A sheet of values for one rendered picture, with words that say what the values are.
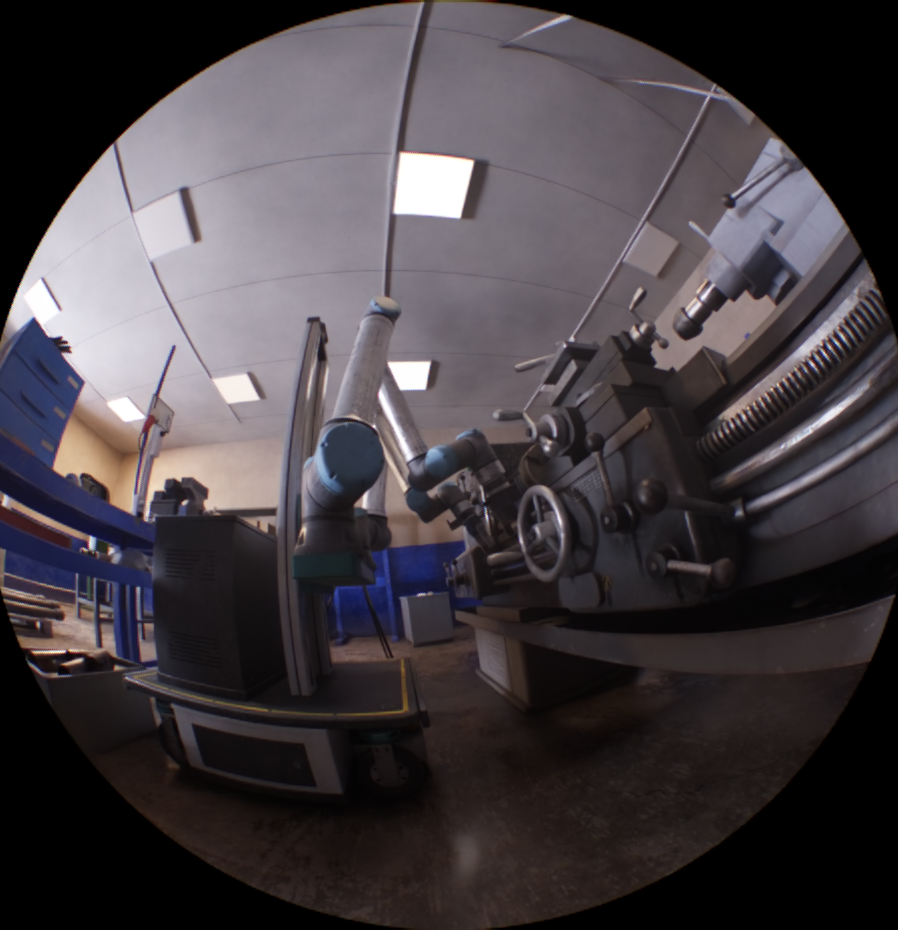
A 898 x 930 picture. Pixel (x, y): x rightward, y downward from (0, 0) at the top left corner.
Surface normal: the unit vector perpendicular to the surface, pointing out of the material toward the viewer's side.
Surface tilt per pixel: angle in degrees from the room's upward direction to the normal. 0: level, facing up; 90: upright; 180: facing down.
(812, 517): 90
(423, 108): 180
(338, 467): 95
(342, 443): 95
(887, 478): 90
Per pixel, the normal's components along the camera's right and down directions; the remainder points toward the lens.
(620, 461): -0.97, 0.06
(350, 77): 0.14, 0.91
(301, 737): 0.16, -0.41
